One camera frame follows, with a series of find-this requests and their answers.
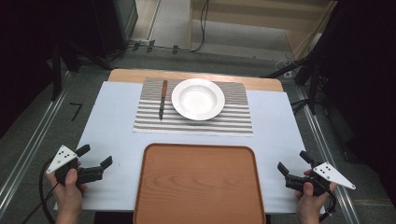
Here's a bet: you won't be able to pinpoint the white deep plate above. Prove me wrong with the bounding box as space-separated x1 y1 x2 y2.
171 77 226 121

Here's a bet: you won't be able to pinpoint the black tripod stand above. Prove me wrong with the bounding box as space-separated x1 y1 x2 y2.
261 50 332 116
49 38 114 103

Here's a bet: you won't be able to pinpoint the striped placemat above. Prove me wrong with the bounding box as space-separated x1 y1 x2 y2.
133 77 254 137

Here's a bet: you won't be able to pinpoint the black floor cables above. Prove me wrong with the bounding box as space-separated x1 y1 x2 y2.
108 0 210 60

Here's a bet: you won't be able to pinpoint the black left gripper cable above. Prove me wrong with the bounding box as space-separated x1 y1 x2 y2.
21 158 61 224

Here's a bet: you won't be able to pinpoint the metal floor rail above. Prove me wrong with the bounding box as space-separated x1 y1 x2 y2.
294 86 362 224
0 70 74 210

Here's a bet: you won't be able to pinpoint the brown wooden tray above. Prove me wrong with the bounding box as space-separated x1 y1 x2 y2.
133 143 267 224

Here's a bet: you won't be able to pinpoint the white table cover sheet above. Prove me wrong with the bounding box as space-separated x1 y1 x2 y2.
54 81 327 216

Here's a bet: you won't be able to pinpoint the wooden-handled knife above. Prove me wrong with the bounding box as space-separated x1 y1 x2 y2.
158 79 169 121

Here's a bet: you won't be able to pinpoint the person's right hand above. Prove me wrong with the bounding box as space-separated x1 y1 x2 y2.
295 182 337 217

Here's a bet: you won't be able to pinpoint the dark cabinet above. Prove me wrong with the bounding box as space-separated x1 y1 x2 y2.
92 0 140 59

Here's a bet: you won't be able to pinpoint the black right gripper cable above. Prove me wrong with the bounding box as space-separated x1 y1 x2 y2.
318 189 338 224

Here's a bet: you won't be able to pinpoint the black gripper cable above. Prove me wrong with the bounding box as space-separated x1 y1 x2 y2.
21 158 61 224
318 189 338 224

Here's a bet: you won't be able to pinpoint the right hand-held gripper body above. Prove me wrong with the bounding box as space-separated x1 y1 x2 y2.
285 161 357 198

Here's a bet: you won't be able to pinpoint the person's left hand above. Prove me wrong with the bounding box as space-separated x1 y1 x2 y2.
46 168 89 215

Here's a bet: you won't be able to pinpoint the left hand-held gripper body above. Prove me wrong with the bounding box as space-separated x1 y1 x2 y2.
46 145 104 187

